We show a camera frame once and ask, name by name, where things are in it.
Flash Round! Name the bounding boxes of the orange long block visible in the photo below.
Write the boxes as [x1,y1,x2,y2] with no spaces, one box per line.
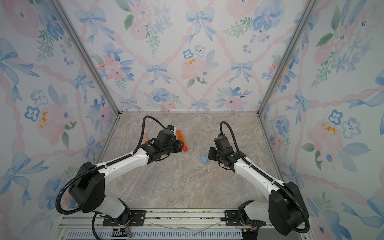
[180,139,187,148]

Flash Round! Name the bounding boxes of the light blue block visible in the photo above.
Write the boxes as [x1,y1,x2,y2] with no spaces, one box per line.
[201,154,208,164]

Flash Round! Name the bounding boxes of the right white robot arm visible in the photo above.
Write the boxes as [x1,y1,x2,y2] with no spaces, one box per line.
[208,147,310,236]

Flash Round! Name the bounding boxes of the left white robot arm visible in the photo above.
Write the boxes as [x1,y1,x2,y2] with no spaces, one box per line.
[69,140,184,221]

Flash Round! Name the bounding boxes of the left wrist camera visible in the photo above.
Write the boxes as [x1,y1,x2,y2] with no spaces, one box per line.
[153,125,177,149]

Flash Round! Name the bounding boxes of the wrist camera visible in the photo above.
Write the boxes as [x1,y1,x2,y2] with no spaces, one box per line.
[214,134,234,155]
[153,125,177,149]

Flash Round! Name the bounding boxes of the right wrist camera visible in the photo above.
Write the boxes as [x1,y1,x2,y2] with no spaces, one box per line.
[214,134,234,155]

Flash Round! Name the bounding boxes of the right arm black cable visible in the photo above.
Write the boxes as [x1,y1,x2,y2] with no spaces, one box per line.
[219,120,310,234]

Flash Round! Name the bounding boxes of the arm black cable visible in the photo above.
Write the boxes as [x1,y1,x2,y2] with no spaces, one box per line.
[219,120,310,234]
[55,115,166,240]

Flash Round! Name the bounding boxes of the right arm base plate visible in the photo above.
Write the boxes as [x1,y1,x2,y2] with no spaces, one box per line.
[221,210,267,228]

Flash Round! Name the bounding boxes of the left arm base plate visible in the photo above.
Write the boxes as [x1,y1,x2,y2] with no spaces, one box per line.
[103,210,147,227]

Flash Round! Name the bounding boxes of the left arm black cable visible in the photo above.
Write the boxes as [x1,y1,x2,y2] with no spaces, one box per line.
[55,115,166,240]

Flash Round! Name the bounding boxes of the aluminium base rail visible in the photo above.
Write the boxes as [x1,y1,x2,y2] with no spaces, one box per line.
[53,209,314,240]

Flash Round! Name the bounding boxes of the aluminium corner post right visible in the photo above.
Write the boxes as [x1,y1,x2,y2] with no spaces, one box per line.
[257,0,318,118]

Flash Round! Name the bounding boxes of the aluminium corner post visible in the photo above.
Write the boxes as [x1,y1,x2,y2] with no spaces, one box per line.
[48,1,120,115]
[257,0,318,118]

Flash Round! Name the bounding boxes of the aluminium corner post left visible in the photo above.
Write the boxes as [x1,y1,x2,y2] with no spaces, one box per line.
[48,1,120,115]

